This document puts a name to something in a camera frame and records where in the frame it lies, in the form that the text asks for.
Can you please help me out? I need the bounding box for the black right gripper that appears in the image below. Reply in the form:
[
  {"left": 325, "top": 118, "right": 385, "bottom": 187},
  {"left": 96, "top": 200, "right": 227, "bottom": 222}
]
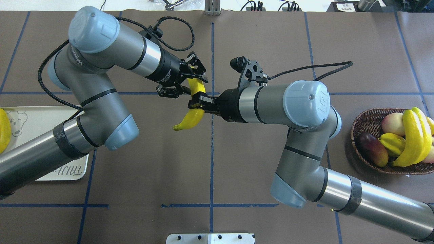
[{"left": 188, "top": 89, "right": 242, "bottom": 122}]

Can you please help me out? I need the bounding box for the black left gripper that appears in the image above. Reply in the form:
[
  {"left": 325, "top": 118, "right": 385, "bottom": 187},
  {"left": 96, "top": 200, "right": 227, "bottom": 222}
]
[{"left": 149, "top": 51, "right": 209, "bottom": 99}]

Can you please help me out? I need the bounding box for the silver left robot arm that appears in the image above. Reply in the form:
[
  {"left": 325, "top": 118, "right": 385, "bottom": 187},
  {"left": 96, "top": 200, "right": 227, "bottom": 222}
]
[{"left": 0, "top": 6, "right": 207, "bottom": 199}]

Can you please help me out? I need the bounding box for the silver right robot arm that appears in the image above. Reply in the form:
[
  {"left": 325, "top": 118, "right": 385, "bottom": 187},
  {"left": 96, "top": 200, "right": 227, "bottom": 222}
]
[{"left": 174, "top": 81, "right": 433, "bottom": 244}]

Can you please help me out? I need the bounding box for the brown wicker basket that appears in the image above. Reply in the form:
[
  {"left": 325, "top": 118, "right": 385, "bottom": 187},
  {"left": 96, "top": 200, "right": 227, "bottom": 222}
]
[{"left": 346, "top": 108, "right": 433, "bottom": 175}]

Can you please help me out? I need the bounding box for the cream bear tray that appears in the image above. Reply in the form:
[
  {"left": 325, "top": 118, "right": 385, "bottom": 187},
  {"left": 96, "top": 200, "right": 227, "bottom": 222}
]
[{"left": 2, "top": 106, "right": 89, "bottom": 181}]

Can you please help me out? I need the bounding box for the dark red mango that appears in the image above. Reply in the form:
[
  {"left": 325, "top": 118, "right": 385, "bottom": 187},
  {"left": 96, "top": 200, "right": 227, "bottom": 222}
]
[{"left": 356, "top": 132, "right": 389, "bottom": 167}]

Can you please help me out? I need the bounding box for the metal cup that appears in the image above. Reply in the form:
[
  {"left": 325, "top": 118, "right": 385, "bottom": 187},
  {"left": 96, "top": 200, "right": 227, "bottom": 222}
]
[{"left": 357, "top": 0, "right": 376, "bottom": 12}]

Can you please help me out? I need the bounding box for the pink white peach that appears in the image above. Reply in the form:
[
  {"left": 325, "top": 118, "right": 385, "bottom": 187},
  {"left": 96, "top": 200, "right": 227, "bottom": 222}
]
[{"left": 381, "top": 113, "right": 406, "bottom": 137}]

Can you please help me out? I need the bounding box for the small yellow banana bunch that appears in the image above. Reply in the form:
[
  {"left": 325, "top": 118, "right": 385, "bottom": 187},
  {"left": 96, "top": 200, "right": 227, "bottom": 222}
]
[{"left": 379, "top": 107, "right": 433, "bottom": 164}]

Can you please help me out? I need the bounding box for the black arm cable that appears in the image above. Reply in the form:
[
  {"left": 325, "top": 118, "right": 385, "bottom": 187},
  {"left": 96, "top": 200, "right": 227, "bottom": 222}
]
[{"left": 37, "top": 16, "right": 195, "bottom": 110}]

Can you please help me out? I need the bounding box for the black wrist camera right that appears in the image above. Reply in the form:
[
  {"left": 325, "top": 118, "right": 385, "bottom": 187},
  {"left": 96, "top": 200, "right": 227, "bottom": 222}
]
[{"left": 230, "top": 57, "right": 269, "bottom": 94}]

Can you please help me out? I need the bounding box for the aluminium frame post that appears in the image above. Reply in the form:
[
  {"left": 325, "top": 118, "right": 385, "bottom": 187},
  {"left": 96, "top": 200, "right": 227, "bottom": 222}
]
[{"left": 204, "top": 0, "right": 221, "bottom": 16}]

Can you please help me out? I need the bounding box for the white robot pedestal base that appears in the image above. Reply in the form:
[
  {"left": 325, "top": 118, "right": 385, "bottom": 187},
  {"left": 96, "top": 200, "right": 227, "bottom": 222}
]
[{"left": 166, "top": 233, "right": 256, "bottom": 244}]

